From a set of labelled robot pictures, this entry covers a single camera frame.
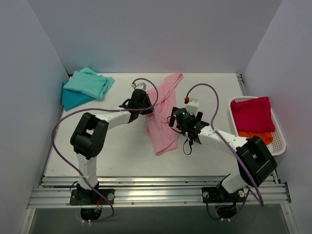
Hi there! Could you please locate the mint green folded t-shirt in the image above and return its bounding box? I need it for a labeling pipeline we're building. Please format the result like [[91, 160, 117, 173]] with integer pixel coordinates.
[[64, 67, 115, 100]]

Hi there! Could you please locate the aluminium rail frame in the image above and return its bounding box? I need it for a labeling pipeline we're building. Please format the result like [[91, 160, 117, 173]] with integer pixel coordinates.
[[19, 73, 298, 234]]

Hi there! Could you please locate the teal blue folded t-shirt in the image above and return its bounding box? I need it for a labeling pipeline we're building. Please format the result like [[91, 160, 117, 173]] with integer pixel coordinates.
[[61, 81, 95, 111]]

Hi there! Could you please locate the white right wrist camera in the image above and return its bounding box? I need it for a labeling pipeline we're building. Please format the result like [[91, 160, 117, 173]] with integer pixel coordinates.
[[184, 97, 199, 115]]

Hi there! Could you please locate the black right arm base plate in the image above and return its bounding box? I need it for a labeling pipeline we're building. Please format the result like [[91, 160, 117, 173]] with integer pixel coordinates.
[[201, 187, 245, 203]]

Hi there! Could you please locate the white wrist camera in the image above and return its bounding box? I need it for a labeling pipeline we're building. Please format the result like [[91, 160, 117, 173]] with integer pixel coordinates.
[[184, 97, 199, 115], [131, 82, 146, 91]]

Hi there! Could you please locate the white plastic basket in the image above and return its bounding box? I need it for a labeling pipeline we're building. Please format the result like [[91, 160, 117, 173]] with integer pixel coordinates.
[[229, 96, 286, 156]]

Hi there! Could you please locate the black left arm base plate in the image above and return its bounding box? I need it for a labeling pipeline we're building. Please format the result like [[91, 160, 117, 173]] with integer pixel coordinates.
[[69, 189, 115, 206]]

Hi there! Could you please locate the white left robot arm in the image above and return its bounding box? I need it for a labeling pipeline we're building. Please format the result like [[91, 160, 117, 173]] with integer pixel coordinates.
[[70, 89, 154, 204]]

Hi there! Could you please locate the orange t-shirt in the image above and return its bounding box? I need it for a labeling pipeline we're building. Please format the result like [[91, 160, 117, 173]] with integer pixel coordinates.
[[237, 131, 274, 145]]

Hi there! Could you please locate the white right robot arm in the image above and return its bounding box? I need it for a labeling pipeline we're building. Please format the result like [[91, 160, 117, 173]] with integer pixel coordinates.
[[169, 107, 277, 201]]

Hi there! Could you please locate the pink t-shirt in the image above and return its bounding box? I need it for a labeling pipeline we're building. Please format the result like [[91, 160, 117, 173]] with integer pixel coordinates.
[[145, 73, 183, 156]]

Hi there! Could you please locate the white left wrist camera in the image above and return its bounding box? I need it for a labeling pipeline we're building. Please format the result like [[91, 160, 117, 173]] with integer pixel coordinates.
[[131, 82, 146, 91]]

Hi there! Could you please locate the magenta t-shirt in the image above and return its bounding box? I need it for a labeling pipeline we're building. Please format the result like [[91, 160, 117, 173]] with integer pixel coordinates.
[[230, 97, 275, 133]]

